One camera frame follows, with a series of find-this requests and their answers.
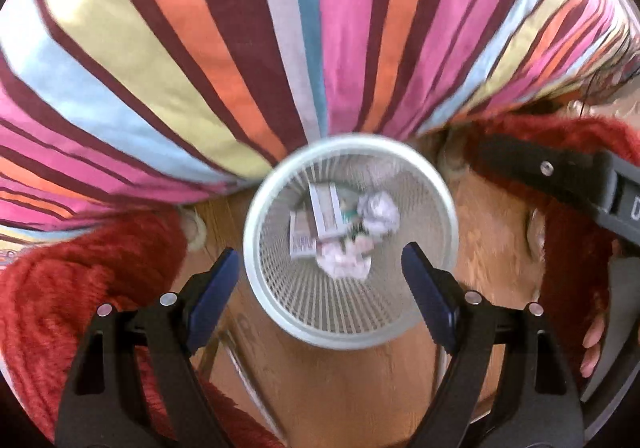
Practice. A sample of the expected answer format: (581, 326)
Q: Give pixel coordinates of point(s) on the beige slipper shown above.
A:
(193, 228)
(450, 155)

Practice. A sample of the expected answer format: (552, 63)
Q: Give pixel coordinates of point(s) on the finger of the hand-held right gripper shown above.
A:
(545, 170)

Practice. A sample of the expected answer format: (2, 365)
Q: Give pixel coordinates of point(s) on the metal stool frame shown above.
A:
(252, 390)

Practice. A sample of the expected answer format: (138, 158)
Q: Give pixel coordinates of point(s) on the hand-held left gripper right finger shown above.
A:
(429, 295)

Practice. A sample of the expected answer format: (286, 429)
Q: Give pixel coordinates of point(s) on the striped colourful blanket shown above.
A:
(150, 53)

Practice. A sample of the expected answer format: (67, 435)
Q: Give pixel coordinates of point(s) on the white paper wrapper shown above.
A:
(345, 264)

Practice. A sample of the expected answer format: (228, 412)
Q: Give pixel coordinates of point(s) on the small white box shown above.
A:
(326, 210)

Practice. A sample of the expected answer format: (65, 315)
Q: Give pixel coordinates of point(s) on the person's right hand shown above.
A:
(594, 343)

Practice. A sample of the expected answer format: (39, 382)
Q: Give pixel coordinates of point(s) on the small beige box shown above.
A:
(302, 240)

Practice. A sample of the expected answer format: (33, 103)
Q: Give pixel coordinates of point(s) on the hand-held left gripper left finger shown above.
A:
(215, 300)

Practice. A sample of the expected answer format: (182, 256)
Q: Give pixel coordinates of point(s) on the white mesh wastebasket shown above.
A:
(320, 310)

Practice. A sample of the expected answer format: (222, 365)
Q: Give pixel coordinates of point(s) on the green floral tissue pack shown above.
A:
(353, 224)

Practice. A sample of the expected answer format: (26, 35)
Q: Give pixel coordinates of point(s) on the white paper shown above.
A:
(381, 216)

